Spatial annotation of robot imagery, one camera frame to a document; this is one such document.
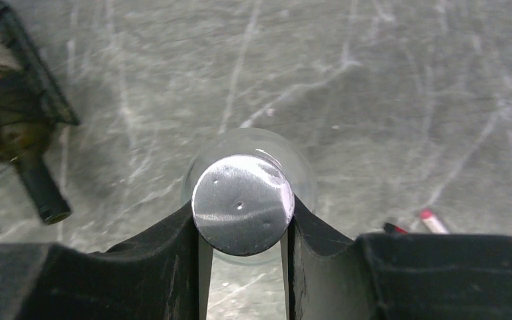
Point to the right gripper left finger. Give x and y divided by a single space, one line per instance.
153 275

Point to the red black pen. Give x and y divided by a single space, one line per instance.
392 229

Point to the clear silver-capped bottle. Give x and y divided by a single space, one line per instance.
243 186

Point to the dark green labelled wine bottle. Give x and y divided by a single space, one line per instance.
25 135

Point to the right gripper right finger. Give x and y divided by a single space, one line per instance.
382 276

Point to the red white pen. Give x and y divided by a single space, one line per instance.
432 222

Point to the black wire wine rack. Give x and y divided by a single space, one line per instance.
15 38

